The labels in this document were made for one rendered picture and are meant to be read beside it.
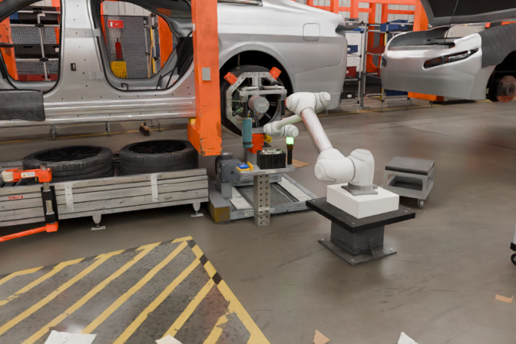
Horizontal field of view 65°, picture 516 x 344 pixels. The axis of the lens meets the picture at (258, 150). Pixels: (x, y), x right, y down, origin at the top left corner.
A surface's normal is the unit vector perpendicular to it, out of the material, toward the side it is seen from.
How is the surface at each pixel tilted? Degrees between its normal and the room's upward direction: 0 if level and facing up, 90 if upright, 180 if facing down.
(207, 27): 90
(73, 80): 91
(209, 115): 90
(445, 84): 103
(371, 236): 90
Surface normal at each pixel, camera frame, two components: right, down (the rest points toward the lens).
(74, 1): 0.30, 0.05
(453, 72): -0.53, 0.20
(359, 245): 0.44, 0.21
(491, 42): -0.05, 0.18
